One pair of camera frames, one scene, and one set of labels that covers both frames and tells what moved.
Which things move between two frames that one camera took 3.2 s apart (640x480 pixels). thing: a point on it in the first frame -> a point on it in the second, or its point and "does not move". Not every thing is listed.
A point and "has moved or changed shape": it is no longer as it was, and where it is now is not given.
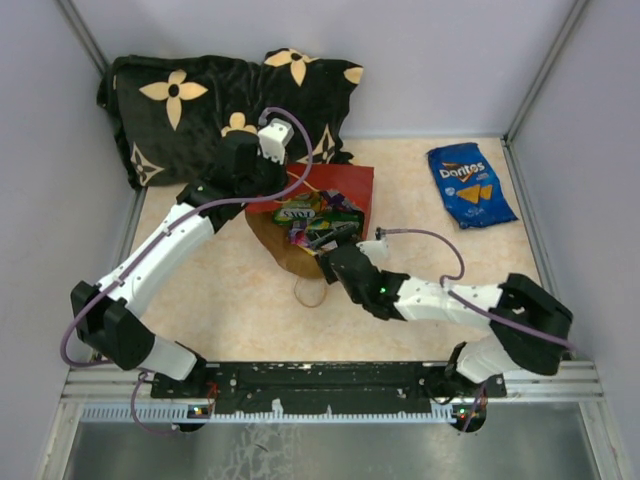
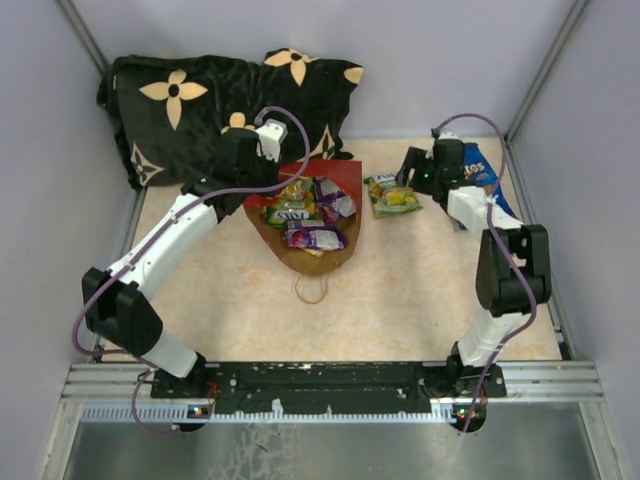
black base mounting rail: x=324 y=387 does not move
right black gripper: x=333 y=233 -> x=412 y=160
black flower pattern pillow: x=171 y=115 does not move
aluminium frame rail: x=91 y=383 does not move
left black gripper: x=281 y=176 does not move
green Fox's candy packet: x=329 y=218 -> x=389 y=198
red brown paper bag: x=273 y=238 has moved or changed shape
